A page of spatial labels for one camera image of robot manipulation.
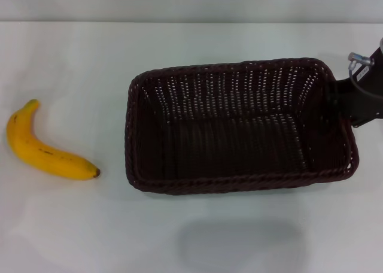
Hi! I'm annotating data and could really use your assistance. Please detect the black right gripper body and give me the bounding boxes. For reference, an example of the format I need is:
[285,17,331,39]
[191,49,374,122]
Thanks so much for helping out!
[348,47,383,128]

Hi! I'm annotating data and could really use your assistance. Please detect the dark brown woven basket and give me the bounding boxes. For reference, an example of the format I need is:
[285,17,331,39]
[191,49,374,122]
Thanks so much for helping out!
[124,57,360,196]

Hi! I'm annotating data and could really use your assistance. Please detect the yellow banana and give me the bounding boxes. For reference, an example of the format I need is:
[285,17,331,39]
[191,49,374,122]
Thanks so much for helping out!
[7,99,101,181]

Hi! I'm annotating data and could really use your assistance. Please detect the grey cable with silver connector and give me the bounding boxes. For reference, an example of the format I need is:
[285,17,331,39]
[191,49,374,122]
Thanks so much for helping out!
[346,52,383,101]

